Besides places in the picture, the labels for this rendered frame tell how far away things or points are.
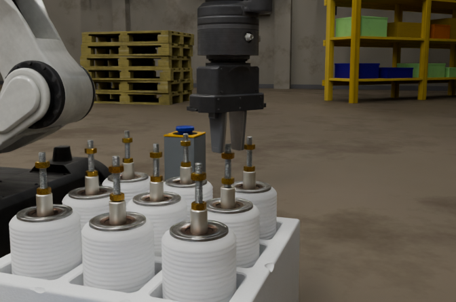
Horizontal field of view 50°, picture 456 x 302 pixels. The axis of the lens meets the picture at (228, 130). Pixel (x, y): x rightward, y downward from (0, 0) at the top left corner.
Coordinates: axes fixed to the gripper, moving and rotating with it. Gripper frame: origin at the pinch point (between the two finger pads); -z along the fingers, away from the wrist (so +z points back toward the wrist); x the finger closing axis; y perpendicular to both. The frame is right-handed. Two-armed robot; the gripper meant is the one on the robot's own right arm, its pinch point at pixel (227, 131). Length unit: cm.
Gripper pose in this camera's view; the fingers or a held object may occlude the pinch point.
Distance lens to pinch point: 72.6
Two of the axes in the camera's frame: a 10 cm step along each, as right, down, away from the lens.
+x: -7.8, 0.8, -6.2
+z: 0.0, -9.9, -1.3
